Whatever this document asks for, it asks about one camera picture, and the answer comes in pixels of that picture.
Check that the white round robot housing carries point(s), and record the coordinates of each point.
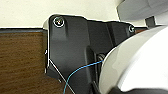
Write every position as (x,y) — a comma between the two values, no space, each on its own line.
(140,60)

